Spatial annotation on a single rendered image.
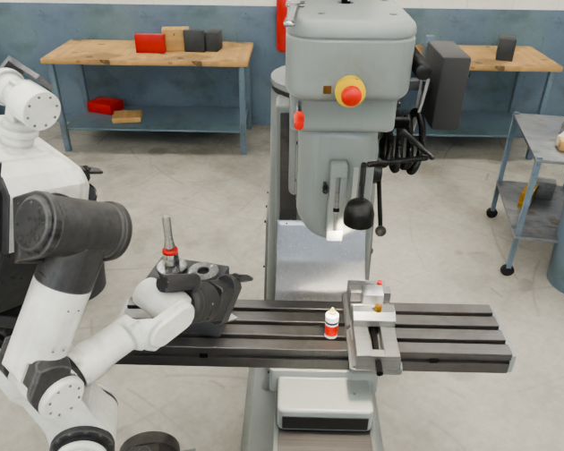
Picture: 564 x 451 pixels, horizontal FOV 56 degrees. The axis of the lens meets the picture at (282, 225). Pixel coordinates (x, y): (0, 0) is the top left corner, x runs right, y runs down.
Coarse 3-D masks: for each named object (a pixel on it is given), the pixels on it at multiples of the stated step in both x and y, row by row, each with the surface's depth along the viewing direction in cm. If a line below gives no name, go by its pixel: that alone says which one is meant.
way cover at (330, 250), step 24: (288, 240) 192; (312, 240) 192; (360, 240) 192; (288, 264) 192; (312, 264) 192; (336, 264) 192; (360, 264) 192; (288, 288) 190; (312, 288) 190; (336, 288) 190
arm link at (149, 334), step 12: (168, 312) 101; (180, 312) 102; (192, 312) 105; (120, 324) 99; (132, 324) 99; (144, 324) 99; (156, 324) 99; (168, 324) 101; (180, 324) 104; (132, 336) 99; (144, 336) 99; (156, 336) 99; (168, 336) 102; (144, 348) 101; (156, 348) 102
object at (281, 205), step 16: (272, 80) 182; (272, 96) 185; (288, 96) 176; (272, 112) 185; (288, 112) 171; (272, 128) 184; (288, 128) 173; (272, 144) 184; (288, 144) 176; (272, 160) 184; (288, 160) 179; (272, 176) 186; (272, 192) 189; (288, 192) 186; (272, 208) 192; (288, 208) 189; (272, 224) 196; (272, 240) 199; (368, 240) 198; (272, 256) 203; (368, 256) 203; (272, 272) 206; (368, 272) 209; (272, 288) 210
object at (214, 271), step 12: (156, 264) 163; (180, 264) 161; (192, 264) 163; (204, 264) 161; (216, 264) 163; (156, 276) 158; (204, 276) 156; (216, 276) 157; (192, 324) 162; (204, 324) 161
